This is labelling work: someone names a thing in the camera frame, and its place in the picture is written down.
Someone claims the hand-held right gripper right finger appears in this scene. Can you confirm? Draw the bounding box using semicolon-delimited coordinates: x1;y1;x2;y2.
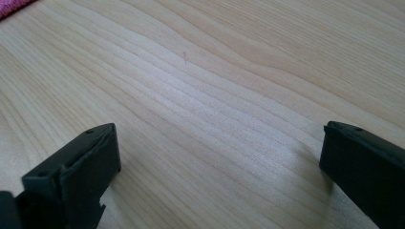
319;120;405;229

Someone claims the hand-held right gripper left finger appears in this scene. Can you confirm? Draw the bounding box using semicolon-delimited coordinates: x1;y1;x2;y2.
14;122;122;229

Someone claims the pink cloth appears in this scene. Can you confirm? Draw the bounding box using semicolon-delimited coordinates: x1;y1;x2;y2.
0;0;36;20

